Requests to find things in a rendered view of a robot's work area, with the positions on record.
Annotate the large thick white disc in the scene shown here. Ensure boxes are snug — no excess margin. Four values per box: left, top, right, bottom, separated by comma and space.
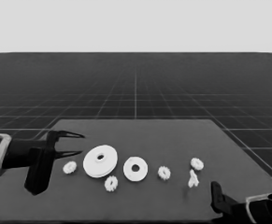
82, 144, 119, 179

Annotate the small white T-shaped piece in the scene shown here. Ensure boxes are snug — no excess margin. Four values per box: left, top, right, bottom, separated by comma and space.
187, 169, 200, 189

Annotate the small white toothed gear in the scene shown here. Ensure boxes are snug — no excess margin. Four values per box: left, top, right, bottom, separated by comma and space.
190, 157, 205, 172
157, 165, 172, 181
104, 175, 119, 192
62, 161, 78, 175

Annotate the white round carrier with pins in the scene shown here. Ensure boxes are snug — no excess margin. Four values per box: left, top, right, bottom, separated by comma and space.
122, 156, 149, 182

